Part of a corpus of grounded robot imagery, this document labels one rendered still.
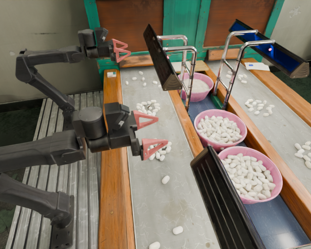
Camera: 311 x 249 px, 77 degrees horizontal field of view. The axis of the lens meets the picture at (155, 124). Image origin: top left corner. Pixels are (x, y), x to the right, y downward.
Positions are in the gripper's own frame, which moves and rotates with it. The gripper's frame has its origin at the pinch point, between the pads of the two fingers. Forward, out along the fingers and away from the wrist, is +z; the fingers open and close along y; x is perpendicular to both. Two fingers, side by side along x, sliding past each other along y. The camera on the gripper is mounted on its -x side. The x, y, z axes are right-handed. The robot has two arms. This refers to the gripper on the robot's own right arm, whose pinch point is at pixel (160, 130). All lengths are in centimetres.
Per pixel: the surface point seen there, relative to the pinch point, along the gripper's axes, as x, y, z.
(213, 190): -1.0, -21.4, 5.6
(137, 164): 33.3, 13.9, -5.6
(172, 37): -4, 59, 23
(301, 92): 104, 123, 234
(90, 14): -6, 104, -16
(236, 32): -5, 56, 58
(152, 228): 33.3, -13.8, -5.6
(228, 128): 34, 25, 47
